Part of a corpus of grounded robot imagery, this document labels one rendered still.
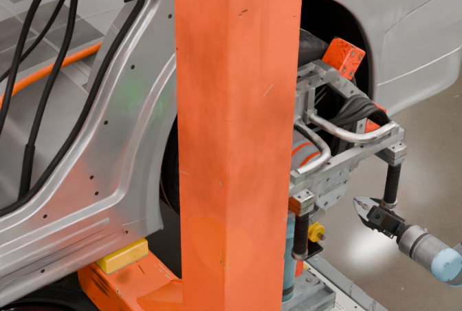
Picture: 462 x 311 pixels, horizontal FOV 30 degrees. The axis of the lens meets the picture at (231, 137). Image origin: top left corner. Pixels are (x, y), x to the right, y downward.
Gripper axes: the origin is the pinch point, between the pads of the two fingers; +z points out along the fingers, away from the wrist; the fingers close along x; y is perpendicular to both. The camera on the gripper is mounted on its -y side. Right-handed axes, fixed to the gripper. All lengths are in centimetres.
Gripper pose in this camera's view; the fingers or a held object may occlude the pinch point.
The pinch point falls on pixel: (355, 200)
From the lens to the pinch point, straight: 266.1
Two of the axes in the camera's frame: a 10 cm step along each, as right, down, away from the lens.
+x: 5.6, -8.2, -0.5
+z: -6.2, -4.6, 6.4
